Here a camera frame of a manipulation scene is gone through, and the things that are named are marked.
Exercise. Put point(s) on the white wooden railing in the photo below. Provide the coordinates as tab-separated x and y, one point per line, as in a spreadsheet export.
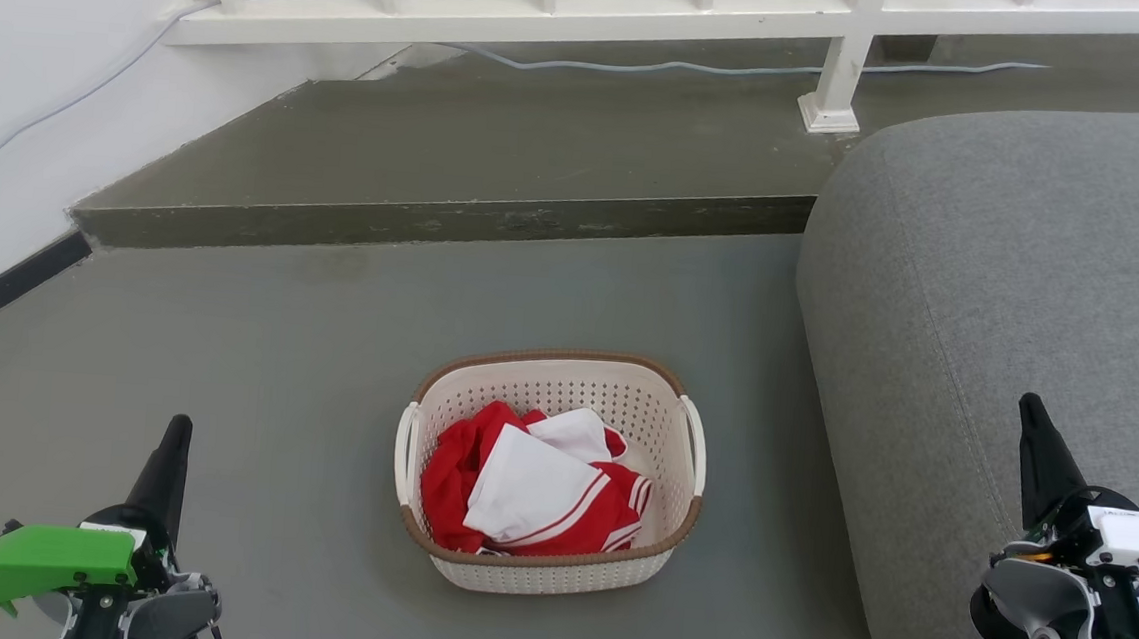
550	19

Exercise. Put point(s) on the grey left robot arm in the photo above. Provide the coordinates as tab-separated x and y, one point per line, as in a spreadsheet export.
163	617

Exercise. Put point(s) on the cream laundry basket brown rim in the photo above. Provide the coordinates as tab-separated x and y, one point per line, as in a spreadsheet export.
565	389

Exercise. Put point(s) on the red and white garment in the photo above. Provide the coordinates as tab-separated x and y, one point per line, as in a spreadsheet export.
528	487

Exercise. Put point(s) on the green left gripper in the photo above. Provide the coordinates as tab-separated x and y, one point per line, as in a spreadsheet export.
42	558

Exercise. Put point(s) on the grey fabric sofa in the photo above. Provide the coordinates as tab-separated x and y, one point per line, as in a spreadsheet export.
983	288

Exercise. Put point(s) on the black baseboard strip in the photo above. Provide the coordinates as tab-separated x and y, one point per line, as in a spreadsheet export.
0	290

